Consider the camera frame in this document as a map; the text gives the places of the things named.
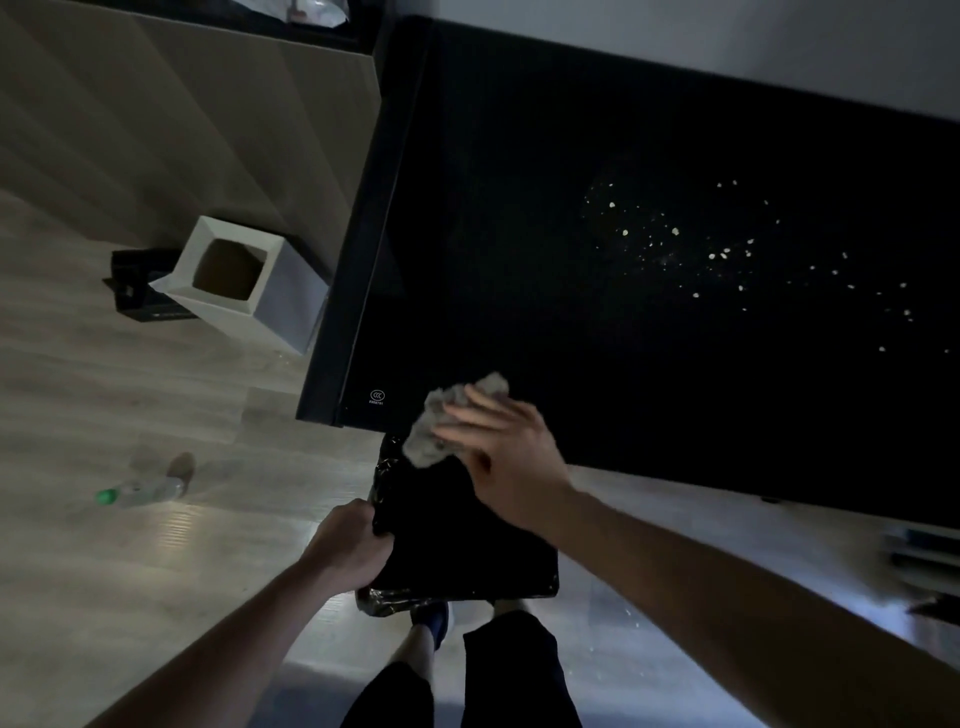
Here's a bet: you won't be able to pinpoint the person's left forearm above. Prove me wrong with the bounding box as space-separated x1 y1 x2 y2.
84 561 355 728

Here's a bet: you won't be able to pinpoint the white plastic bag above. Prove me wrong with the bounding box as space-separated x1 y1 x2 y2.
231 0 351 28

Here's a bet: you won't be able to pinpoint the black shorts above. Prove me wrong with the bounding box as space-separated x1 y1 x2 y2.
340 610 584 728

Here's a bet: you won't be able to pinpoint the person's left hand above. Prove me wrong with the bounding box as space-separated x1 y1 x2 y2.
299 498 396 598

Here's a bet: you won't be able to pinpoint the person's right hand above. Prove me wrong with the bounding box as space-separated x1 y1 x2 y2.
432 384 576 541

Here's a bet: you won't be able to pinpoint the person's leg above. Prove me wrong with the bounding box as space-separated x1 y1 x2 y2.
389 622 438 685

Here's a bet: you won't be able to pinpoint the white square waste bin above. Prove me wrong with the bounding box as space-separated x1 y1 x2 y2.
147 215 330 357

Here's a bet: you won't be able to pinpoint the scatter of pale crumbs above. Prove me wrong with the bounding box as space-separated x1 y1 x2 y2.
583 178 918 355

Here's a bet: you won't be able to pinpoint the grey cloth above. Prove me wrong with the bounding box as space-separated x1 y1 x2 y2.
402 372 511 471

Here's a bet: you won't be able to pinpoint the black box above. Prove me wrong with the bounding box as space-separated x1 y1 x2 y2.
102 246 199 324

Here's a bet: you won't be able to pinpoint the blue shoe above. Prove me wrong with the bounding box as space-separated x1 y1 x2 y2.
410 600 453 651

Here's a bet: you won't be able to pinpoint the person's right forearm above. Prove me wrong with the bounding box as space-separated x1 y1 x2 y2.
538 487 960 728

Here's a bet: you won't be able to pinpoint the black bin with bag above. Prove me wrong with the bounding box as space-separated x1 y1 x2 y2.
355 433 561 618

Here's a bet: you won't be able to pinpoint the clear bottle with green cap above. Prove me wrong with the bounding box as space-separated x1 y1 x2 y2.
95 475 188 510

